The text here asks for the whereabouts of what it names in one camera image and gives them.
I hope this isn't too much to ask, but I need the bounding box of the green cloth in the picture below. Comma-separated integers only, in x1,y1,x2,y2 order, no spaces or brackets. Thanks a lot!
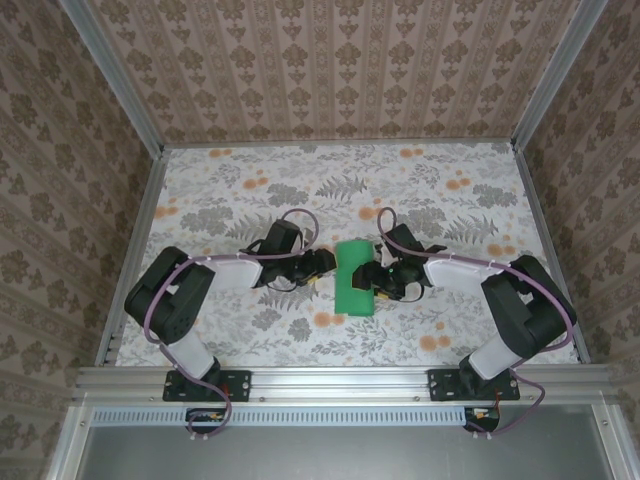
332,241,377,318

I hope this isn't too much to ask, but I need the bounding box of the floral table cover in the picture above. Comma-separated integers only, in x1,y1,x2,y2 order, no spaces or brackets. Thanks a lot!
106,144,582,369

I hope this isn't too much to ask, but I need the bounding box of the grey metal panel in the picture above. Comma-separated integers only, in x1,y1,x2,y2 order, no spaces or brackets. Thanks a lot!
74,424,609,480

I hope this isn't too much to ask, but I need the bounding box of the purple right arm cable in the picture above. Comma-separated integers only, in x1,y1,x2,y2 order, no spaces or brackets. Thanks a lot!
376,207,577,442

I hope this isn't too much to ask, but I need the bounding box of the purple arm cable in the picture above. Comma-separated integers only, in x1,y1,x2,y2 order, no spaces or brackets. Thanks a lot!
376,207,577,442
143,207,322,444

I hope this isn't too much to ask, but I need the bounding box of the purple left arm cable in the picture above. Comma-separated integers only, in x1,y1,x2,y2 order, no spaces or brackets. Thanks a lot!
143,207,322,444

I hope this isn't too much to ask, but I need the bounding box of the wide aluminium frame rail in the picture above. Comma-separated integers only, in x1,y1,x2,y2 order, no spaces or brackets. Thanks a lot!
72,364,619,404

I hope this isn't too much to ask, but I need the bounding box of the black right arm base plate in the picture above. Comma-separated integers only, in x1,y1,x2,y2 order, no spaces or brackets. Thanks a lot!
428,368,521,403

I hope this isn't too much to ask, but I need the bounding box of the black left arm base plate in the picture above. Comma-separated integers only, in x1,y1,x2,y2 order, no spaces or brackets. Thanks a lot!
163,368,253,403

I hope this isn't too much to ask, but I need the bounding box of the white slotted cable duct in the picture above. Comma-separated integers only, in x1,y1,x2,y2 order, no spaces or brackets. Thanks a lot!
92,405,501,427

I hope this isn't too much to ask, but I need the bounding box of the aluminium table side rail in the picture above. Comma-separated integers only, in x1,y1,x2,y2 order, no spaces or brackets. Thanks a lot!
101,147,169,369
509,142,592,366

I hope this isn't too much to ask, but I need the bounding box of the black cable connector box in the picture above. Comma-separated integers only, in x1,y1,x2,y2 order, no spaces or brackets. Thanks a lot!
185,407,227,434
463,405,502,434

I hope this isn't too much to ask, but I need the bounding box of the aluminium frame post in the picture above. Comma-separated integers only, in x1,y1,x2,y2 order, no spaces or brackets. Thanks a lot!
62,0,167,157
510,0,601,149

